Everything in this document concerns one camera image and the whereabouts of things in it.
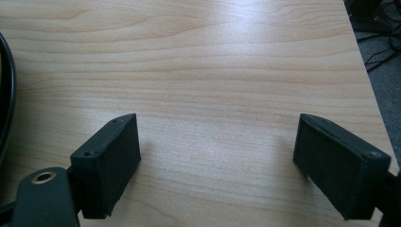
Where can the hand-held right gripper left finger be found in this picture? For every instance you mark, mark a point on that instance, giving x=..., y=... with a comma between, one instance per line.
x=105, y=165

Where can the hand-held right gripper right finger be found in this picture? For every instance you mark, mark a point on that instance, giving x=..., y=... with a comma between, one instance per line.
x=339, y=170

